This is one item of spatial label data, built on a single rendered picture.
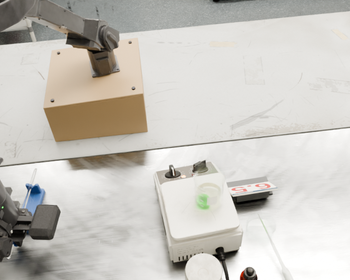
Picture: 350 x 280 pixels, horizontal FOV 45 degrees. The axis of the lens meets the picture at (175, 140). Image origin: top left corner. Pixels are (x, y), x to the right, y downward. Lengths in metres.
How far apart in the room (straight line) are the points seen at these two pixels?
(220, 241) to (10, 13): 0.49
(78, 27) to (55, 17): 0.08
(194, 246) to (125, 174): 0.25
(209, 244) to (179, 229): 0.06
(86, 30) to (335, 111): 0.61
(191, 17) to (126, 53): 2.11
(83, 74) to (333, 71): 0.65
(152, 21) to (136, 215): 2.36
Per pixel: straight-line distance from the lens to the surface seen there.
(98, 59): 0.94
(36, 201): 0.90
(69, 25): 0.82
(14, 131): 1.07
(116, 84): 0.94
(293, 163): 0.94
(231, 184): 0.88
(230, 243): 0.76
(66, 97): 0.94
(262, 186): 0.86
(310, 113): 1.06
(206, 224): 0.72
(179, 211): 0.74
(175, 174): 0.82
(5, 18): 0.66
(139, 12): 3.21
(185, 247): 0.73
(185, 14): 3.15
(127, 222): 0.84
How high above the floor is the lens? 1.61
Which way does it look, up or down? 47 degrees down
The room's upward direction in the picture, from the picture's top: 3 degrees counter-clockwise
